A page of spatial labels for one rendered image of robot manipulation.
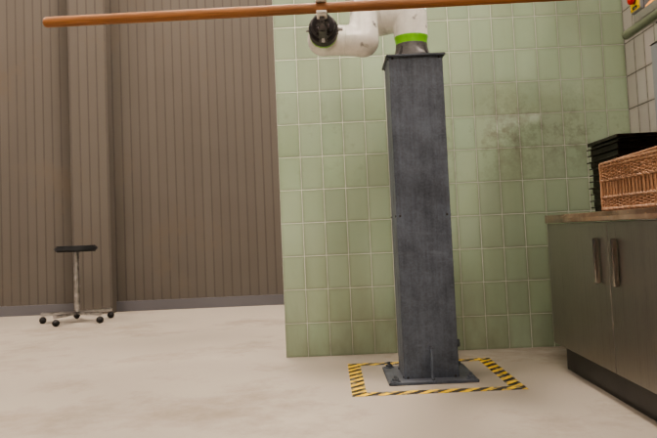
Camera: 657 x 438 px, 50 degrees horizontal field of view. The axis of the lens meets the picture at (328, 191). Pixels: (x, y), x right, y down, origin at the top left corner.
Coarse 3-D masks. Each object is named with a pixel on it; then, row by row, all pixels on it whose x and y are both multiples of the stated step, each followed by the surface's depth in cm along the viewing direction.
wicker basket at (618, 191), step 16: (608, 160) 217; (624, 160) 207; (640, 160) 197; (656, 160) 188; (608, 176) 219; (624, 176) 207; (640, 176) 197; (656, 176) 188; (608, 192) 219; (624, 192) 208; (640, 192) 197; (656, 192) 188; (608, 208) 219; (624, 208) 208
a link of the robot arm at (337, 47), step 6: (342, 30) 233; (342, 36) 232; (312, 42) 230; (336, 42) 232; (342, 42) 232; (312, 48) 235; (318, 48) 232; (324, 48) 230; (330, 48) 233; (336, 48) 233; (342, 48) 233; (318, 54) 236; (324, 54) 236; (330, 54) 236; (336, 54) 236; (342, 54) 236
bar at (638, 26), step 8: (648, 16) 214; (656, 16) 210; (640, 24) 220; (648, 24) 218; (624, 32) 233; (632, 32) 228; (656, 48) 161; (656, 56) 161; (656, 64) 161; (656, 72) 162; (656, 80) 162; (656, 88) 162; (656, 96) 162; (656, 104) 162; (656, 112) 162; (656, 120) 163
